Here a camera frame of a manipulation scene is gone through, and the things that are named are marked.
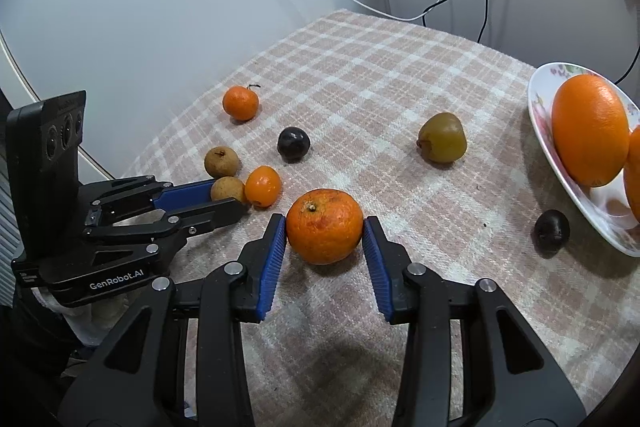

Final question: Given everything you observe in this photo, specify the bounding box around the dark plum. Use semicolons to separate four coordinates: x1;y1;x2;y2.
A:
533;209;570;254
277;127;310;162

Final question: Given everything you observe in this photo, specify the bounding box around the white gloved left hand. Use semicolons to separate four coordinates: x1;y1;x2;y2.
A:
32;288;129;347

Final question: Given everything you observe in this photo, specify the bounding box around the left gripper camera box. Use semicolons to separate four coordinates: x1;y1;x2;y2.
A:
6;90;87;261

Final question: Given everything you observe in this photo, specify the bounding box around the plaid beige tablecloth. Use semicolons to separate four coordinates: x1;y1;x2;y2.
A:
115;11;639;426

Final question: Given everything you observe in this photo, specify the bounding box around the small orange kumquat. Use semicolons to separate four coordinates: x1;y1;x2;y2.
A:
244;166;282;208

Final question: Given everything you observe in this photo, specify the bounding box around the large mandarin orange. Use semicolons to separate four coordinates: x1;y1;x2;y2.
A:
285;188;363;265

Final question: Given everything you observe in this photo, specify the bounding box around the brown longan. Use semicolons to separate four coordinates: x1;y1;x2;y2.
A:
209;176;247;205
204;146;241;178

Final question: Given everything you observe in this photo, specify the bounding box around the large navel orange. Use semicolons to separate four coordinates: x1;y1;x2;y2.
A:
551;75;629;187

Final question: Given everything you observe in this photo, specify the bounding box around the green-brown kiwi fruit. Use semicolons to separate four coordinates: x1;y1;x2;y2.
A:
416;113;468;164

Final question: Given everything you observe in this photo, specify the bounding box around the floral white plate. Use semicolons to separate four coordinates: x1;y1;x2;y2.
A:
527;62;639;258

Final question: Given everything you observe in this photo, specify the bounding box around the small tangerine with stem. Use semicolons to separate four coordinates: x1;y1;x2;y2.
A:
222;84;259;122

